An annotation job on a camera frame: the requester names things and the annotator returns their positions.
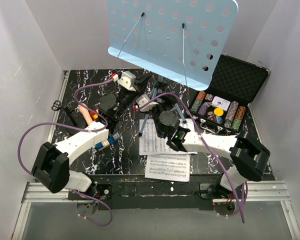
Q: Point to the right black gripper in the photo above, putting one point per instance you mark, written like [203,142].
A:
[167,105]

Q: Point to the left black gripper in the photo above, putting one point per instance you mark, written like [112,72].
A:
[144,80]

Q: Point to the sheet music page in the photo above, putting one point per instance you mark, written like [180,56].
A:
[150,144]
[175,168]

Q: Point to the blue music stand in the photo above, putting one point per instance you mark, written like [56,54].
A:
[181,40]

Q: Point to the pink toy microphone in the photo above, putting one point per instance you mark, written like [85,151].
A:
[85,113]

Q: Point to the black poker chip case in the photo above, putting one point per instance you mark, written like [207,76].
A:
[232,80]

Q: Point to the black microphone stand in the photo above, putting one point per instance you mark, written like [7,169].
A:
[57,105]

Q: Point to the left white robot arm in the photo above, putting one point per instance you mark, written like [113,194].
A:
[85,139]

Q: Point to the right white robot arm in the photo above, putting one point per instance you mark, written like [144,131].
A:
[249,156]

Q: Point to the green chip row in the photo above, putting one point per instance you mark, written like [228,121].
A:
[195,106]

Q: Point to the purple chip row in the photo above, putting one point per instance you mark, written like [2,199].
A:
[202,110]

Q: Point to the red white chip row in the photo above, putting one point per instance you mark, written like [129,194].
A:
[201,96]

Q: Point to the yellow dealer button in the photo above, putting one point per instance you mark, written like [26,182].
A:
[218,112]

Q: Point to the white card deck box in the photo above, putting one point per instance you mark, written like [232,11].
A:
[221,103]

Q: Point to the blue white chip row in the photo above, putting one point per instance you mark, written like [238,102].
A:
[231,114]

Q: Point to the blue grey brick toy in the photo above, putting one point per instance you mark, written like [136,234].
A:
[108,142]

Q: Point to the brown chip row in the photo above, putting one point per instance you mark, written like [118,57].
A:
[240,113]

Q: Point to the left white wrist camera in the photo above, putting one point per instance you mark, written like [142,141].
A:
[127,80]

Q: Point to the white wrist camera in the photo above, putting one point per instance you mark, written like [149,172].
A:
[142,104]
[127,80]

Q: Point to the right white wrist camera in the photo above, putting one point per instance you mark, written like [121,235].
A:
[142,104]

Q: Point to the left aluminium rail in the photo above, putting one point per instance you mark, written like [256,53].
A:
[51,166]

